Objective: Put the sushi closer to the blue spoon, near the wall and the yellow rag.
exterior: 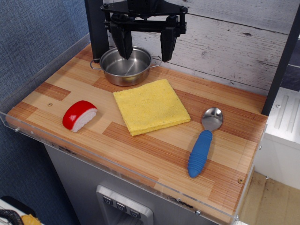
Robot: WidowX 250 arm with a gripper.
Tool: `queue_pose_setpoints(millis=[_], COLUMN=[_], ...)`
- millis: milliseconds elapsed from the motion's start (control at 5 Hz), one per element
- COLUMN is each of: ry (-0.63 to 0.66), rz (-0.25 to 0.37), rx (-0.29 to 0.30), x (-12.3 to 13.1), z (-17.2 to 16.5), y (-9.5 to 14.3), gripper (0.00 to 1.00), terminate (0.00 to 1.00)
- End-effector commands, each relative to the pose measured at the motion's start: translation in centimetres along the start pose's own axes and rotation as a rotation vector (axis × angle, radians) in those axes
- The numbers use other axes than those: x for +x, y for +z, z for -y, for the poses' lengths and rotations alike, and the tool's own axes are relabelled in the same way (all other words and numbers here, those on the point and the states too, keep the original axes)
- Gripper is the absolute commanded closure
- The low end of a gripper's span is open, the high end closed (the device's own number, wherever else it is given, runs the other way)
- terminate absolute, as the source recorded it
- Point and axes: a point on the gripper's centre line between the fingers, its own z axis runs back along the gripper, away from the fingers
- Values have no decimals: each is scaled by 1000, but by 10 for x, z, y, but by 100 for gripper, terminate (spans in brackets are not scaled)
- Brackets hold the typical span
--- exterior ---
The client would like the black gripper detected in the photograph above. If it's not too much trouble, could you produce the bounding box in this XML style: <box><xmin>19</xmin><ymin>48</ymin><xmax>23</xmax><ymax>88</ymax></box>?
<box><xmin>100</xmin><ymin>0</ymin><xmax>188</xmax><ymax>62</ymax></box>

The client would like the red white apple slice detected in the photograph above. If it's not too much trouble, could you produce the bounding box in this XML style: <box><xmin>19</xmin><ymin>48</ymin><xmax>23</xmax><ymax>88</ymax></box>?
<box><xmin>62</xmin><ymin>100</ymin><xmax>98</xmax><ymax>133</ymax></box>

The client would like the stainless steel pot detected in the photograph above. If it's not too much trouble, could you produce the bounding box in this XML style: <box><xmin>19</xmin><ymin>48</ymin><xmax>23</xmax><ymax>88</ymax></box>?
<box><xmin>90</xmin><ymin>46</ymin><xmax>162</xmax><ymax>86</ymax></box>

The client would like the yellow folded cloth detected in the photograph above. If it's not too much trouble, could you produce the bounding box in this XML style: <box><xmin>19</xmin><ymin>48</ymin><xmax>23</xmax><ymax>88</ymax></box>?
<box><xmin>113</xmin><ymin>79</ymin><xmax>191</xmax><ymax>136</ymax></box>

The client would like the grey toy fridge cabinet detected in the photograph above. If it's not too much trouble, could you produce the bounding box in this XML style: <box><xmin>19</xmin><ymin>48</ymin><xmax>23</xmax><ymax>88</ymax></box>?
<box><xmin>46</xmin><ymin>146</ymin><xmax>214</xmax><ymax>225</ymax></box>

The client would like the clear acrylic table guard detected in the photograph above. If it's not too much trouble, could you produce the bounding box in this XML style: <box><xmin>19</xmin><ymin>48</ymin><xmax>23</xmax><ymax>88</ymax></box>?
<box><xmin>0</xmin><ymin>46</ymin><xmax>267</xmax><ymax>225</ymax></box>

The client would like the silver dispenser button panel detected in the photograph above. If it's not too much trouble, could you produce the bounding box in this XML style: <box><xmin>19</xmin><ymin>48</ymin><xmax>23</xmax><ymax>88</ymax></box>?
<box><xmin>96</xmin><ymin>185</ymin><xmax>154</xmax><ymax>225</ymax></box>

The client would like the white ridged side counter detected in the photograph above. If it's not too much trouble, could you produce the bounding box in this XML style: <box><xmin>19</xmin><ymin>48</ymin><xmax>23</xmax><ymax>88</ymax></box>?
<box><xmin>254</xmin><ymin>88</ymin><xmax>300</xmax><ymax>189</ymax></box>

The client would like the yellow object bottom left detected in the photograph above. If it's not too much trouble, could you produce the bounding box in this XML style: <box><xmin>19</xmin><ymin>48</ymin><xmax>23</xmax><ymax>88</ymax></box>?
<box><xmin>21</xmin><ymin>214</ymin><xmax>42</xmax><ymax>225</ymax></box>

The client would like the black vertical post left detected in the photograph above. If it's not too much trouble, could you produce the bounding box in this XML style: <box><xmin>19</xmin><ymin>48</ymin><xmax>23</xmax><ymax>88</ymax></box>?
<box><xmin>84</xmin><ymin>0</ymin><xmax>109</xmax><ymax>59</ymax></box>

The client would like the black vertical post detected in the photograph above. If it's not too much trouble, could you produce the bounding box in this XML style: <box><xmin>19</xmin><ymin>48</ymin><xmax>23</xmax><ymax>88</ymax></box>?
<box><xmin>84</xmin><ymin>0</ymin><xmax>109</xmax><ymax>59</ymax></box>
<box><xmin>261</xmin><ymin>6</ymin><xmax>300</xmax><ymax>116</ymax></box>

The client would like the blue handled metal spoon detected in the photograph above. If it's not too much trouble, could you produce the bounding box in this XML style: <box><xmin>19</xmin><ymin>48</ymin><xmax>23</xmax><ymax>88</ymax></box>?
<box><xmin>187</xmin><ymin>107</ymin><xmax>223</xmax><ymax>178</ymax></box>

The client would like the black vertical post right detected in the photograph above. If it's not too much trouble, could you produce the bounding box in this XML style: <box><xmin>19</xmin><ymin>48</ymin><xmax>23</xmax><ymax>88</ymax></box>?
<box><xmin>261</xmin><ymin>6</ymin><xmax>300</xmax><ymax>116</ymax></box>

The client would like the black cable bottom left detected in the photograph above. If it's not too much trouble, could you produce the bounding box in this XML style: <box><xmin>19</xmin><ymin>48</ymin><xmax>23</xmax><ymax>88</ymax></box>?
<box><xmin>0</xmin><ymin>209</ymin><xmax>24</xmax><ymax>225</ymax></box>

